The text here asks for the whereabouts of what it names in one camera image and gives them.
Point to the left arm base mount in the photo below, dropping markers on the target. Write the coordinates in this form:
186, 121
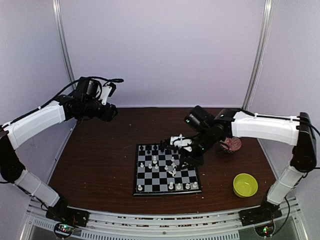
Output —
66, 225

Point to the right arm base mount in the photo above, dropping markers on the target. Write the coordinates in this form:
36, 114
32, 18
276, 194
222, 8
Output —
263, 219

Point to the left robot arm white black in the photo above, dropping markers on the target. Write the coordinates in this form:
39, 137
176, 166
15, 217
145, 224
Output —
29, 143

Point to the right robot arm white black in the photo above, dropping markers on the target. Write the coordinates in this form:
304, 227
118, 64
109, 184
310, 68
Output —
289, 143

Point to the cluster white chess piece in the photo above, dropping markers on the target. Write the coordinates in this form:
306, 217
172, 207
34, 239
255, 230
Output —
173, 169

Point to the white bishop chess piece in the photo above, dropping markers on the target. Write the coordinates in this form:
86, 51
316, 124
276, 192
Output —
178, 186

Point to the aluminium frame post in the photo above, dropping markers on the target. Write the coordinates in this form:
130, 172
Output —
261, 47
56, 4

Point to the yellow-green bowl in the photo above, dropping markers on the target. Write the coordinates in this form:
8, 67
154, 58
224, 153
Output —
244, 185

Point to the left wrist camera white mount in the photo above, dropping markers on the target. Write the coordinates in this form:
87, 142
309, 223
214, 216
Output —
107, 91

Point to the right aluminium frame post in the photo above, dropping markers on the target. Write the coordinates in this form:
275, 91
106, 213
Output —
261, 47

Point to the white chess piece front row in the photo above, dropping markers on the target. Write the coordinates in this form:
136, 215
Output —
140, 188

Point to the white rook chess piece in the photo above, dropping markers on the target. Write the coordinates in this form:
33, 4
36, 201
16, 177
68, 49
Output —
195, 185

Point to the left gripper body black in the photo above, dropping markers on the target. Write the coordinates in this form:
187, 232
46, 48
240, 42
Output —
90, 110

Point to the patterned blue red bowl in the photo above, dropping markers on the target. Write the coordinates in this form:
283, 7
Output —
230, 145

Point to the white king chess piece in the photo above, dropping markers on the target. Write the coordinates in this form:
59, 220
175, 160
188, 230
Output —
154, 159

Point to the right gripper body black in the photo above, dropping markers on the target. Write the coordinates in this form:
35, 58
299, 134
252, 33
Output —
207, 140

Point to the black white chessboard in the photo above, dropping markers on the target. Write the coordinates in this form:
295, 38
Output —
155, 179

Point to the left aluminium frame post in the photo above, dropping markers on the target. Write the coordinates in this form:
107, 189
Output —
56, 4

